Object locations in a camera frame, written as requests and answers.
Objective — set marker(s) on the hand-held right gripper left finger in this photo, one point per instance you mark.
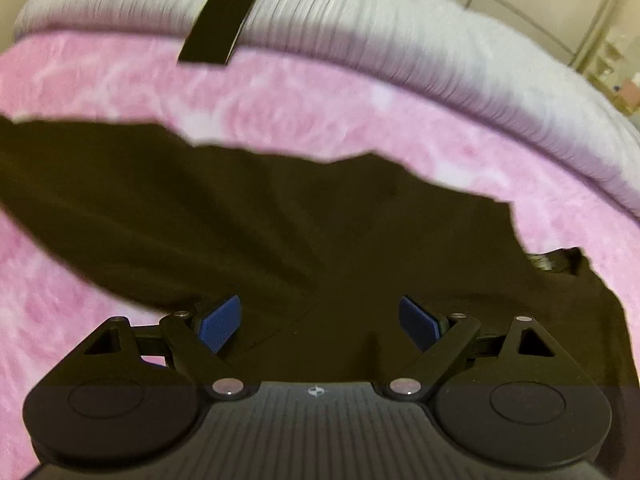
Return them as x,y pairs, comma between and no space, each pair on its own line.
220,325

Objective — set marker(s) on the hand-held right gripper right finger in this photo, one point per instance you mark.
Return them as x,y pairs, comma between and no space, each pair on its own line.
419,324

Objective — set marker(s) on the dark brown garment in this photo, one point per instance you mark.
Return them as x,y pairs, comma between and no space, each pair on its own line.
250,210

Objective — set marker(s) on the pink floral blanket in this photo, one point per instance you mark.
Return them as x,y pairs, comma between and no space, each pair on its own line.
300,110

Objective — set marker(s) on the black smartphone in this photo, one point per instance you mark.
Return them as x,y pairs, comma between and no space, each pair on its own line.
219,27

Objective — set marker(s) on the white striped quilt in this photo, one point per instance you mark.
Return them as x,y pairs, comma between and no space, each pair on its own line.
400,25

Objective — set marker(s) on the beige bedside shelf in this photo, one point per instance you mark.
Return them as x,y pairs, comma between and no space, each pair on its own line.
612,60

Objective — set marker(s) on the beige panelled wardrobe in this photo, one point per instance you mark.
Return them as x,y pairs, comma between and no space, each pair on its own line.
525,5

